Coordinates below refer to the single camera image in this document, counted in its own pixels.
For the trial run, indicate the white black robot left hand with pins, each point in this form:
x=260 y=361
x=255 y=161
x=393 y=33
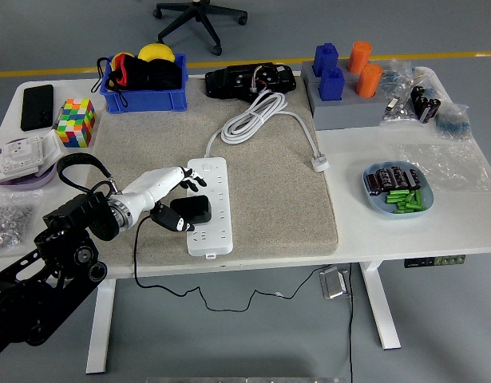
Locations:
x=157 y=185

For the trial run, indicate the black plug adapter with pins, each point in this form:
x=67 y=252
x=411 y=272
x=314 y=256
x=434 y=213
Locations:
x=198 y=208

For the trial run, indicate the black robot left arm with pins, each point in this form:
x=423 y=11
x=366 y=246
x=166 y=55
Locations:
x=69 y=247

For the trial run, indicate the white power strip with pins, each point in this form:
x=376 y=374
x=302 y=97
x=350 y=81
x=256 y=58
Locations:
x=219 y=179

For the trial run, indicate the blue plastic bin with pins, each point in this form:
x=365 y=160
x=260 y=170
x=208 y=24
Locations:
x=149 y=100

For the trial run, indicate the colourful puzzle cube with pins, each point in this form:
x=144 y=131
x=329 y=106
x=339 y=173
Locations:
x=75 y=123

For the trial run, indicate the black cloth pouch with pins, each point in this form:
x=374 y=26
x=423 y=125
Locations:
x=161 y=76

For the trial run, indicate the grey-brown mat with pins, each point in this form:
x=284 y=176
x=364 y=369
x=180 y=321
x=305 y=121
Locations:
x=269 y=199

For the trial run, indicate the red yellow cloth pouch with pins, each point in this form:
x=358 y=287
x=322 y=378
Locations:
x=121 y=65

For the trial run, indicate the purple tray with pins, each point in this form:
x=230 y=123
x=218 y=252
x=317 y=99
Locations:
x=25 y=183

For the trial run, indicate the yellow ball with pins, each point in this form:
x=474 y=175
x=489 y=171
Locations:
x=155 y=52

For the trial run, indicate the black smartphone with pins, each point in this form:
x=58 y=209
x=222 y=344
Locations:
x=36 y=107

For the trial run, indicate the white table leg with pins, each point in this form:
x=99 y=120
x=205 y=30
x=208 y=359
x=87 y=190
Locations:
x=101 y=319
x=378 y=303

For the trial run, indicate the clear bag of metal nuts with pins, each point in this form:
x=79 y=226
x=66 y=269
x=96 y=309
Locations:
x=5 y=223

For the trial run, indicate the black office chair base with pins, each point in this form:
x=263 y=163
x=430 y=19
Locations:
x=197 y=16

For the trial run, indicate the grey block holder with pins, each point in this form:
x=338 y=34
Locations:
x=307 y=69
x=349 y=115

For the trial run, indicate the blue square block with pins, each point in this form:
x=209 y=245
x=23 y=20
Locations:
x=332 y=85
x=325 y=58

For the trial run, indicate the silver floor socket box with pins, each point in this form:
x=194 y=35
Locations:
x=333 y=284

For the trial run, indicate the light blue plate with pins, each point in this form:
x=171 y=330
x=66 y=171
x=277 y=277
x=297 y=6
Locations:
x=389 y=213

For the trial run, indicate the orange cylinder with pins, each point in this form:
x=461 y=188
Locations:
x=359 y=56
x=369 y=81

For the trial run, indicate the green battery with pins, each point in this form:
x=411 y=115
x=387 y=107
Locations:
x=409 y=196
x=414 y=204
x=408 y=212
x=401 y=206
x=394 y=198
x=418 y=198

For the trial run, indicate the clear bag of silver parts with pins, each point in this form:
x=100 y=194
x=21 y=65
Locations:
x=397 y=113

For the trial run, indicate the clear bag of blue parts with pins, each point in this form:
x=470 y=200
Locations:
x=397 y=77
x=454 y=121

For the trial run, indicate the clear bag of black capacitors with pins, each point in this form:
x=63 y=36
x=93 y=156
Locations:
x=426 y=103

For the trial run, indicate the black table control panel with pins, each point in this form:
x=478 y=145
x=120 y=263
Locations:
x=434 y=261

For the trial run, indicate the empty clear plastic bag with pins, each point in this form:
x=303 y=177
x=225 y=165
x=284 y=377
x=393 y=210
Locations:
x=448 y=163

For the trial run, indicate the white wall switch plate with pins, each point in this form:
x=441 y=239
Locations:
x=21 y=151
x=17 y=171
x=52 y=145

